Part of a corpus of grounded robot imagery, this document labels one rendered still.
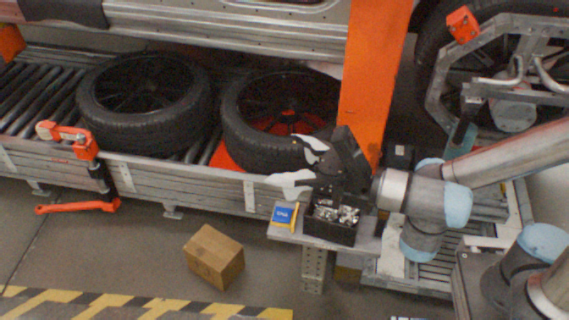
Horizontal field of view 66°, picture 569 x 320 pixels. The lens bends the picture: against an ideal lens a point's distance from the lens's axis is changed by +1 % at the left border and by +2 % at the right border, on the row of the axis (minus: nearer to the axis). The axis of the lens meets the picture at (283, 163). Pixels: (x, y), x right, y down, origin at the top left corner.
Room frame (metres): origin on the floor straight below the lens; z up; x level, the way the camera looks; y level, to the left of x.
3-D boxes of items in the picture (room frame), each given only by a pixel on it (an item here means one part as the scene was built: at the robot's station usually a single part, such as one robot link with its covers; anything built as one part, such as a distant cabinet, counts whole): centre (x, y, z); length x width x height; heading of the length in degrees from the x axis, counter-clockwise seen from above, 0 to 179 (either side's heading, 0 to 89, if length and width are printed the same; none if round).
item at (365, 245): (0.99, -0.16, 0.44); 0.43 x 0.17 x 0.03; 78
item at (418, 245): (0.51, -0.27, 1.12); 0.11 x 0.08 x 0.11; 160
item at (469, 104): (1.16, -0.62, 0.93); 0.09 x 0.05 x 0.05; 168
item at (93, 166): (1.40, 0.87, 0.30); 0.09 x 0.05 x 0.50; 78
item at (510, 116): (1.25, -0.81, 0.85); 0.21 x 0.14 x 0.14; 168
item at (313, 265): (1.00, -0.13, 0.21); 0.10 x 0.10 x 0.42; 78
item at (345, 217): (0.99, -0.19, 0.51); 0.20 x 0.14 x 0.13; 71
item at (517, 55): (1.22, -0.70, 1.03); 0.19 x 0.18 x 0.11; 168
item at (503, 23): (1.32, -0.83, 0.85); 0.54 x 0.07 x 0.54; 78
